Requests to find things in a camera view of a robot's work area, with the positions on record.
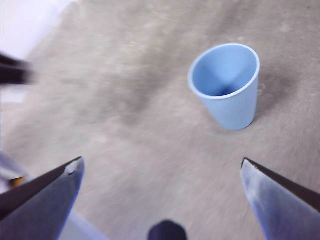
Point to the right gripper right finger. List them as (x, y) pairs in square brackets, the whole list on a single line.
[(287, 212)]

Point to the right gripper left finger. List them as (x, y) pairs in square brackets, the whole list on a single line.
[(37, 212)]

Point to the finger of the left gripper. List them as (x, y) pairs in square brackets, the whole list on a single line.
[(15, 76), (10, 62)]

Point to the blue ribbed plastic cup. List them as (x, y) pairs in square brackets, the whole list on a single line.
[(237, 112)]

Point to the black rounded object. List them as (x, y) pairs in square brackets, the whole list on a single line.
[(167, 231)]

